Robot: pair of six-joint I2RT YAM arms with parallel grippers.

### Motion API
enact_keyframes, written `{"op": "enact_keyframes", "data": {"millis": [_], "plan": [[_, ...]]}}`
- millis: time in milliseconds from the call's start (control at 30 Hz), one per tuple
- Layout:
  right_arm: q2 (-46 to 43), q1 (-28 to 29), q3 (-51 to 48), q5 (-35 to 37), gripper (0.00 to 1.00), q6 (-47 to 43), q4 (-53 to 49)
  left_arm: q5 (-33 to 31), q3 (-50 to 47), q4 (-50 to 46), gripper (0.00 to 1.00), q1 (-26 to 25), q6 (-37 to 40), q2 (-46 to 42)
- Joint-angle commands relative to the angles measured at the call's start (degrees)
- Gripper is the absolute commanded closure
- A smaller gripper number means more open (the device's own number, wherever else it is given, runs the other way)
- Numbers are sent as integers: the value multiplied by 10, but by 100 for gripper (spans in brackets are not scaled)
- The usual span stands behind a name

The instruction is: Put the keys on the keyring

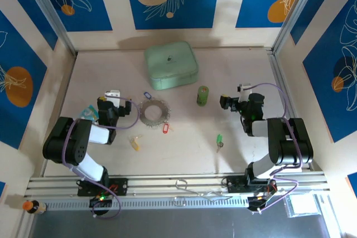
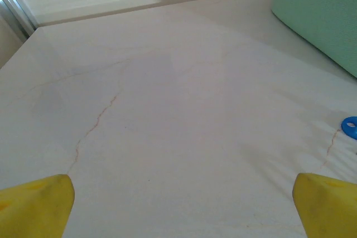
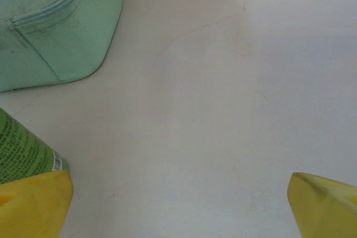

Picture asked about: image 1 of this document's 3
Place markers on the blue key tag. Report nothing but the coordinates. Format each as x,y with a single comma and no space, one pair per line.
145,93

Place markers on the yellow key tag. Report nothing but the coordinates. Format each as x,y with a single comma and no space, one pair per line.
135,145

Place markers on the green key tag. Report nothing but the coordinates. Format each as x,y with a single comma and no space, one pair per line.
219,138

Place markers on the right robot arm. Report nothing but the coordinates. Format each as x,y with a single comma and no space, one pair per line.
290,140

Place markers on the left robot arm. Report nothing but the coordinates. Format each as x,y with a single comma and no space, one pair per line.
69,140

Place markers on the light blue wipes packet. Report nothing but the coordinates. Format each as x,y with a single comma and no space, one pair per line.
89,112

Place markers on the green cylindrical can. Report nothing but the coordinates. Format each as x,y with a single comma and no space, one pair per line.
202,97

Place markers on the mint green zip case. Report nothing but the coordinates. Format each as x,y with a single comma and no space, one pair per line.
170,65

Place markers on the black controller board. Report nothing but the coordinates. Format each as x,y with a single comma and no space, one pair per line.
260,200
100,201

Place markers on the clear plastic bag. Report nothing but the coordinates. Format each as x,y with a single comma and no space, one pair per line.
302,206

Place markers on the small brown bottle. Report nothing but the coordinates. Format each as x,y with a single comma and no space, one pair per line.
34,206

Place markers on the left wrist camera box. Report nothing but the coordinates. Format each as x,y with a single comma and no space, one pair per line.
113,94

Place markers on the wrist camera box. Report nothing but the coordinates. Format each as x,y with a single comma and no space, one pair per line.
245,89
113,94

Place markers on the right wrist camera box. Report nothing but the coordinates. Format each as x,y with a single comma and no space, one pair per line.
245,89

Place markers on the aluminium side rail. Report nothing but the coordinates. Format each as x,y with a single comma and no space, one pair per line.
65,93
281,82

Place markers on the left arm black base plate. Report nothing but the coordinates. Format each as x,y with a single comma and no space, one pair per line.
120,185

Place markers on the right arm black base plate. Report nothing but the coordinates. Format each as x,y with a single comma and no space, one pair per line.
235,185

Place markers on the aluminium frame rail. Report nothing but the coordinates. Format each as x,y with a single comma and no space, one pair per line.
156,183

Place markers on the aluminium corner post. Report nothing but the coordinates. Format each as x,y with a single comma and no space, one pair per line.
294,12
48,12

